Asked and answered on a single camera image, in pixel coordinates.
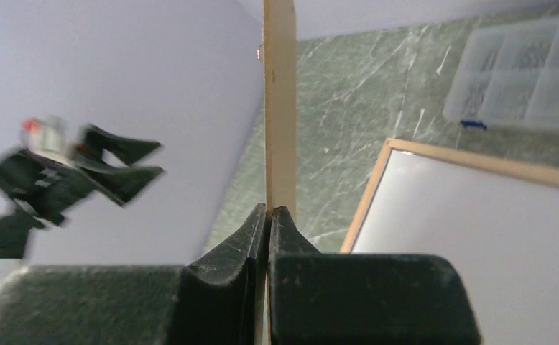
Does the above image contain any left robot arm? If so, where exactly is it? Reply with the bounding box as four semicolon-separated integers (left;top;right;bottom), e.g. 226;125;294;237
0;120;164;259

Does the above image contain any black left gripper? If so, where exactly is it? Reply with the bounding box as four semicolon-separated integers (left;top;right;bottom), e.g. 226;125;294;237
0;124;165;226

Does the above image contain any white wooden picture frame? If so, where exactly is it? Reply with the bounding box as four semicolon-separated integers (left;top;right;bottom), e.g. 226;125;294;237
340;138;559;254

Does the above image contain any brown backing board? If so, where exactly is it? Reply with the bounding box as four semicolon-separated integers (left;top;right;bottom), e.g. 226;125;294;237
262;0;297;221

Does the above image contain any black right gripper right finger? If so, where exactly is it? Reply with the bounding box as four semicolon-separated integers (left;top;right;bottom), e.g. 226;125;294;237
268;206;481;345

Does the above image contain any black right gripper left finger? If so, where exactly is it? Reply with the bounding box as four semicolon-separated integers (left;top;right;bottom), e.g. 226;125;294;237
0;203;267;344

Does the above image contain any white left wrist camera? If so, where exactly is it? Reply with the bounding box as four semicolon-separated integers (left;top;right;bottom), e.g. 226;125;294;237
22;116;73;164

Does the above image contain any clear plastic organizer box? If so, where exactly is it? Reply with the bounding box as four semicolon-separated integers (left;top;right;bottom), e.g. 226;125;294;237
443;16;559;132

